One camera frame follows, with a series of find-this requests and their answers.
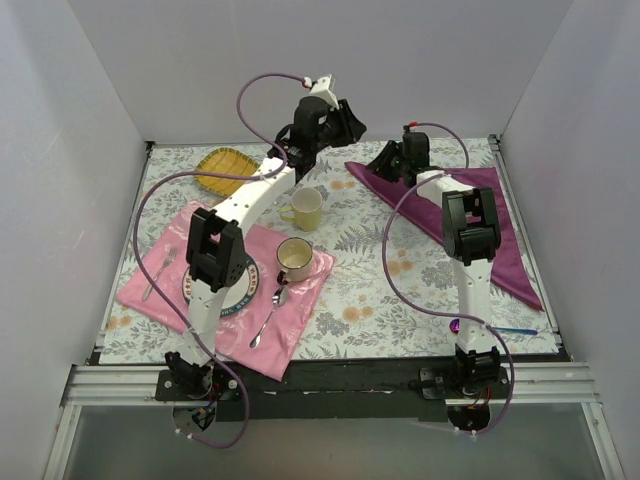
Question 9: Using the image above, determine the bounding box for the purple cloth napkin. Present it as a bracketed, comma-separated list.
[345, 161, 543, 311]

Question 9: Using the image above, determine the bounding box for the iridescent rainbow spoon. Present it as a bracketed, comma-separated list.
[449, 319, 538, 336]

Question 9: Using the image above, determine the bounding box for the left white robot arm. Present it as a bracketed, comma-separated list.
[165, 95, 366, 400]

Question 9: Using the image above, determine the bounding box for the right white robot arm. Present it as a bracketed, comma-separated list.
[366, 122, 501, 398]

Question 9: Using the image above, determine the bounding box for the pale green mug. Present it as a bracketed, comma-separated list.
[279, 187, 323, 232]

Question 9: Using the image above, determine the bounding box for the yellow woven tray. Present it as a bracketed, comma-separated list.
[196, 147, 259, 197]

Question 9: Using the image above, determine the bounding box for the cream enamel mug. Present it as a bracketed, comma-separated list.
[276, 237, 313, 285]

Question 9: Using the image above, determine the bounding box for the silver spoon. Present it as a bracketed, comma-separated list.
[249, 285, 288, 349]

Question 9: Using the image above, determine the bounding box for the white plate blue rim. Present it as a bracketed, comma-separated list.
[182, 256, 260, 322]

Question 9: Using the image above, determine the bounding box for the silver fork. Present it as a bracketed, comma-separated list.
[141, 246, 178, 302]

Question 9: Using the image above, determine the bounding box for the pink floral cloth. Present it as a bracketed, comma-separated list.
[143, 201, 335, 381]

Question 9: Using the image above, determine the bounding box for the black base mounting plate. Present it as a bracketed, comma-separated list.
[155, 357, 511, 424]

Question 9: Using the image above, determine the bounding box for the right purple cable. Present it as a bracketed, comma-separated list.
[382, 119, 516, 436]

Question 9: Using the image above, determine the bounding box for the purple cable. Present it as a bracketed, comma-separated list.
[382, 119, 516, 436]
[132, 72, 314, 450]

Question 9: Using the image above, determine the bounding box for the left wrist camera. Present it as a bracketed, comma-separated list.
[309, 75, 339, 109]

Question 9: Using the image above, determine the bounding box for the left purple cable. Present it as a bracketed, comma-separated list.
[132, 72, 314, 450]

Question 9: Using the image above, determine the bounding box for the aluminium frame rail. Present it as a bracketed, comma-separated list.
[42, 363, 176, 479]

